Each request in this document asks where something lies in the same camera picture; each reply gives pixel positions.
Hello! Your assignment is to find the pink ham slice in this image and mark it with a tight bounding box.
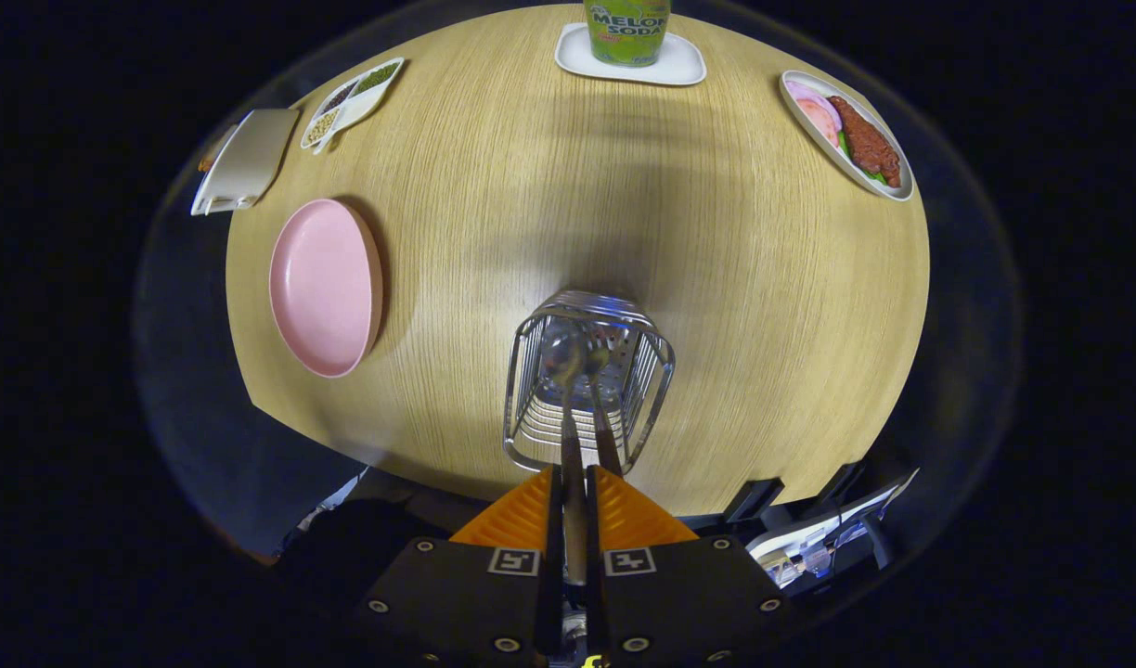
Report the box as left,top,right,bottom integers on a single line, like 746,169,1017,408
786,82,844,149

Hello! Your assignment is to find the white toaster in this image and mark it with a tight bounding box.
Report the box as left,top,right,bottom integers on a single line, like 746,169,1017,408
190,108,302,217

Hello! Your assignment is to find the wooden handled metal spoon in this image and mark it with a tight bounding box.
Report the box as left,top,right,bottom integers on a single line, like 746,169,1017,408
538,320,591,587

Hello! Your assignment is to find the toasted bread slice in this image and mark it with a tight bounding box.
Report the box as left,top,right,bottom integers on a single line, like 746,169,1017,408
197,130,238,174

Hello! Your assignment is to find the white oval food dish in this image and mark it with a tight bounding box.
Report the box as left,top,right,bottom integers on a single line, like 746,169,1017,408
779,71,916,202

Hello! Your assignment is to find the pink round plate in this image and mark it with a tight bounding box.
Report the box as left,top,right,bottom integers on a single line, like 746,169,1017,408
269,198,384,379

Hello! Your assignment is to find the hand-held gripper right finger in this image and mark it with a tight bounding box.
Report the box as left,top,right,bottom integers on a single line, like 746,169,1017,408
585,464,792,665

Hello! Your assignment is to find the green soda bottle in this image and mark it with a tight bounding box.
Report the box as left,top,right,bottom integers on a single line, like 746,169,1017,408
584,0,672,68

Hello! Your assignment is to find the metal wire cutlery holder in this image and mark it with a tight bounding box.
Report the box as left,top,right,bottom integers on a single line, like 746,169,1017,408
502,289,677,476

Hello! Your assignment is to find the brown meat strip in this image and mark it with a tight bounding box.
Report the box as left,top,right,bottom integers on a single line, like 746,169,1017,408
828,96,903,187

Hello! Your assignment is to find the white divided dish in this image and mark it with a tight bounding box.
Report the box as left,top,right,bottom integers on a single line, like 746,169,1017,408
299,58,407,156

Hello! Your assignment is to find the small white square saucer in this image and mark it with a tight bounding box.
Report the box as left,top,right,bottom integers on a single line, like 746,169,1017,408
554,22,708,87

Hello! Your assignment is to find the white equipment with cables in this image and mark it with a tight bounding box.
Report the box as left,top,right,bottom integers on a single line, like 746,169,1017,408
747,469,922,591

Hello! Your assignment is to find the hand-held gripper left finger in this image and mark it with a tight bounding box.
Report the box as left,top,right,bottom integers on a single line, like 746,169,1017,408
355,464,565,665

